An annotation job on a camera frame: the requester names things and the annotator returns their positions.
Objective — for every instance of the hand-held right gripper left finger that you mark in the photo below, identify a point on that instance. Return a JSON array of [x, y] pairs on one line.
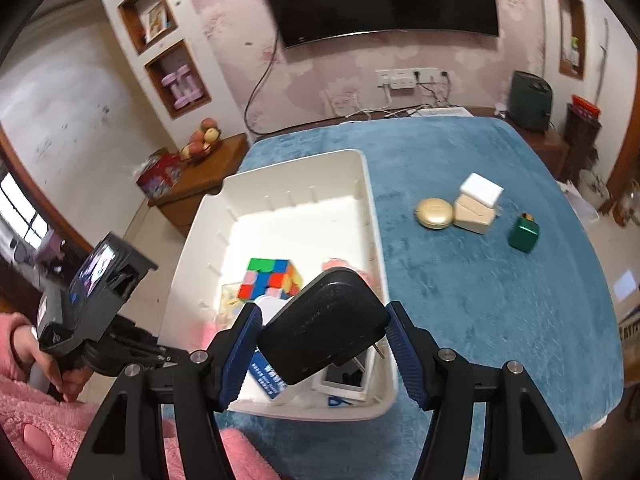
[[240, 355]]

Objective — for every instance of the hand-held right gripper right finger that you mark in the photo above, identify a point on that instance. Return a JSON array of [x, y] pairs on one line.
[[407, 355]]

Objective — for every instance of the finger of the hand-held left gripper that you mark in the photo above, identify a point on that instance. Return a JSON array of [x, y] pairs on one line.
[[145, 345]]

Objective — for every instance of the clear floss box blue label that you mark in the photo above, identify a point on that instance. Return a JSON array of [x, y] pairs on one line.
[[267, 380]]

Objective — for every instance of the clear plastic case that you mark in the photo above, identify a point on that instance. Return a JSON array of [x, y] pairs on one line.
[[232, 302]]

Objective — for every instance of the white tube bottle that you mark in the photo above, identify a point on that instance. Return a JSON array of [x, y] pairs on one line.
[[270, 307]]

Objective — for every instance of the colourful puzzle cube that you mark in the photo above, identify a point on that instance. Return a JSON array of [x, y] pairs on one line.
[[267, 277]]

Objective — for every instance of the black plug charger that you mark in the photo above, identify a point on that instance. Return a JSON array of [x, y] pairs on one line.
[[320, 325]]

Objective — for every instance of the pink round compact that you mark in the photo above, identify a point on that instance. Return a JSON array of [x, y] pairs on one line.
[[336, 265]]

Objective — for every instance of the white plastic storage bin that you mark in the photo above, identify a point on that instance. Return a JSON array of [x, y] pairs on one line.
[[280, 230]]

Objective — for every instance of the gold round compact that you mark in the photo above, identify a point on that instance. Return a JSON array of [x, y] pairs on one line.
[[435, 213]]

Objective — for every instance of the beige small box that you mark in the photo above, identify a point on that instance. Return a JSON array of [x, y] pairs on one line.
[[472, 217]]

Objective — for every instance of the green perfume bottle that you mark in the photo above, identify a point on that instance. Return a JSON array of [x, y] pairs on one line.
[[524, 235]]

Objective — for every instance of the white cube charger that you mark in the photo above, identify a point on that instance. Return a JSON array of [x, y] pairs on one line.
[[480, 187]]

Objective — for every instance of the person's left hand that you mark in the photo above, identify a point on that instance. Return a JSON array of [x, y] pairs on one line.
[[70, 380]]

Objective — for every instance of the blue textured blanket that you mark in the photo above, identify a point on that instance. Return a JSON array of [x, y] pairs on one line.
[[475, 310]]

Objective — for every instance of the red tissue box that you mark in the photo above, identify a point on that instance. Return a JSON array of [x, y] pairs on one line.
[[160, 175]]

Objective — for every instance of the wooden side cabinet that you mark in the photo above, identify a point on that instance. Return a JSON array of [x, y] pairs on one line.
[[210, 180]]

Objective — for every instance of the bowl of fruit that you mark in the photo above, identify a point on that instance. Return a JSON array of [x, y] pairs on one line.
[[202, 140]]

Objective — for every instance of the pink dumbbell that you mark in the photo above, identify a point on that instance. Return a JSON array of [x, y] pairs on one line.
[[191, 82], [175, 91]]

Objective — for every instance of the white router box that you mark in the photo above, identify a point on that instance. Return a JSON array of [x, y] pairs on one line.
[[440, 111]]

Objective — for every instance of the long wooden television bench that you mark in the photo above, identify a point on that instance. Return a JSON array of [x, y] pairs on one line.
[[545, 150]]

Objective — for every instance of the white bucket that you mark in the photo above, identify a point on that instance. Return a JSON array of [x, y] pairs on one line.
[[595, 185]]

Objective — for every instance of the white power strip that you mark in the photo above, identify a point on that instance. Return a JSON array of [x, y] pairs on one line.
[[402, 83]]

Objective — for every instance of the dark basket with red lid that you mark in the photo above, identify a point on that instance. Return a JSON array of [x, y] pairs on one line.
[[582, 140]]

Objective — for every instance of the dark green countertop appliance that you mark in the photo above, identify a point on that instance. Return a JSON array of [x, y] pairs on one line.
[[531, 102]]

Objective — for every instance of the picture book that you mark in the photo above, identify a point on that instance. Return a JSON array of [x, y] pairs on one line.
[[156, 20]]

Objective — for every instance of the green spray bottle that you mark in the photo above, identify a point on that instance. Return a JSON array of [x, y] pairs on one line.
[[575, 52]]

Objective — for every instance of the long curved stick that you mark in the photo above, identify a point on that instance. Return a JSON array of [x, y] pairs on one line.
[[601, 60]]

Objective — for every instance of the white wall sockets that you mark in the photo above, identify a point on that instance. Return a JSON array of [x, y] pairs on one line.
[[430, 74]]

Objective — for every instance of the black wall television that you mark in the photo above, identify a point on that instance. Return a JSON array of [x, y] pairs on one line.
[[380, 0]]

